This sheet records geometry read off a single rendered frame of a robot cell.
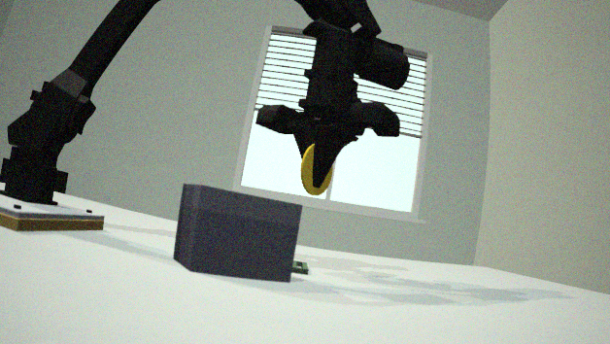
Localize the gold coin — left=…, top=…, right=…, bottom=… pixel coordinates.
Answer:
left=300, top=144, right=333, bottom=196

